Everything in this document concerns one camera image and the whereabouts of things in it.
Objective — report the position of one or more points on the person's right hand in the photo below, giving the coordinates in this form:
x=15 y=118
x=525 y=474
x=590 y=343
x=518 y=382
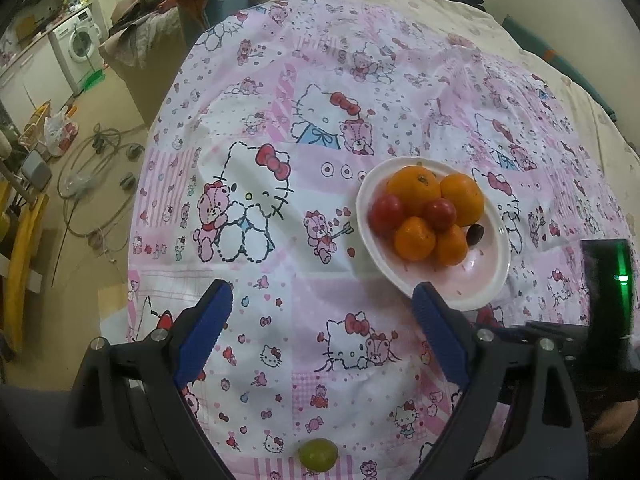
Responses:
x=617 y=422

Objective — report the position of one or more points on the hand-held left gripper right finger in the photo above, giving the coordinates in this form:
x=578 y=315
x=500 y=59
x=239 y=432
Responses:
x=442 y=335

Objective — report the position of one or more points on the teal cloth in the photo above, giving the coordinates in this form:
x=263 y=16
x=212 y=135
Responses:
x=215 y=0

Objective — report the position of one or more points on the green grape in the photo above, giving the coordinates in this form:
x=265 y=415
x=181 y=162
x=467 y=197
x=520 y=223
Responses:
x=317 y=455

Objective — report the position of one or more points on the white washing machine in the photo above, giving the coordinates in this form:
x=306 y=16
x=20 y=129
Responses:
x=75 y=45

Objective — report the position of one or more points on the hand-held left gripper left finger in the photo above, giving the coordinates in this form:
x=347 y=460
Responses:
x=205 y=332

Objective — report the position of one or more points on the teal cushion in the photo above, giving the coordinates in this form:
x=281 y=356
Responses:
x=560 y=55

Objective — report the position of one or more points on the white plate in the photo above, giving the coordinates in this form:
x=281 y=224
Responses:
x=475 y=280

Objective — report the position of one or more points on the yellow wooden frame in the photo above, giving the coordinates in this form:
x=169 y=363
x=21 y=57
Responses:
x=22 y=260

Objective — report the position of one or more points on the grey box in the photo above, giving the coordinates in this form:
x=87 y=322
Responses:
x=37 y=170

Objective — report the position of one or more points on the large orange mandarin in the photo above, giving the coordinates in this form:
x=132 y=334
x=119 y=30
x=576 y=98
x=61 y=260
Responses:
x=414 y=190

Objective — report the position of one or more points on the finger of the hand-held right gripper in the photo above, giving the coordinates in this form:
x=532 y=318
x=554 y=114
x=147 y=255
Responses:
x=560 y=332

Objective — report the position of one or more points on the small orange mandarin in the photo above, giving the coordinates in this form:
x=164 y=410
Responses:
x=414 y=239
x=450 y=247

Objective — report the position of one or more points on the white plastic bag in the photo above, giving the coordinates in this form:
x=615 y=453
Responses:
x=62 y=132

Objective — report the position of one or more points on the red cherry tomato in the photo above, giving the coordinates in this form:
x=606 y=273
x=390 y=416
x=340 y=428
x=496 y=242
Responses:
x=440 y=215
x=386 y=214

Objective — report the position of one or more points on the dark grape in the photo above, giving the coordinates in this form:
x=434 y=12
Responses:
x=476 y=233

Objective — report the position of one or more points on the pink cartoon cat printed blanket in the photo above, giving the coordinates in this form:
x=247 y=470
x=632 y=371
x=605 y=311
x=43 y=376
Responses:
x=300 y=260

